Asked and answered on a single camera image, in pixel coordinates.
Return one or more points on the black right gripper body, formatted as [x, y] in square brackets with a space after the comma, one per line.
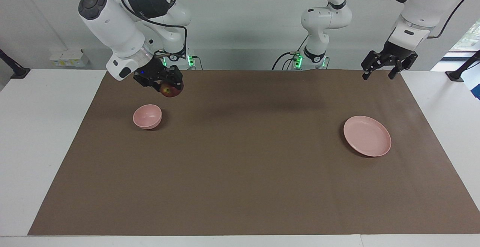
[152, 71]

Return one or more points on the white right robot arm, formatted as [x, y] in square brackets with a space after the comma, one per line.
[112, 22]

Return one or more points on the pink plate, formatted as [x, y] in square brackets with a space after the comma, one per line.
[367, 136]

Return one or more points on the black clamp stand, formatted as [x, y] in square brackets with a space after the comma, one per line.
[457, 75]
[17, 72]

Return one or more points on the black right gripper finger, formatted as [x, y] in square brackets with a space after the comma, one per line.
[175, 75]
[150, 83]

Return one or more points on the pink bowl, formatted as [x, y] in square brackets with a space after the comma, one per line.
[147, 116]

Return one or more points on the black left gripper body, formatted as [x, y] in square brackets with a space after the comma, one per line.
[397, 50]

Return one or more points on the white wall socket box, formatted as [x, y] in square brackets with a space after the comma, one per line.
[69, 57]

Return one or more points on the brown table mat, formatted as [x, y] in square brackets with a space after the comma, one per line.
[243, 164]

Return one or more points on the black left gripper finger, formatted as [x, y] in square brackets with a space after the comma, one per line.
[407, 63]
[371, 59]

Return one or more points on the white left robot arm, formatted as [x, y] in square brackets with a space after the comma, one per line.
[322, 18]

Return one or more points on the blue object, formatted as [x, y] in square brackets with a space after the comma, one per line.
[476, 91]

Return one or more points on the window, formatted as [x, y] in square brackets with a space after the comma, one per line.
[468, 39]

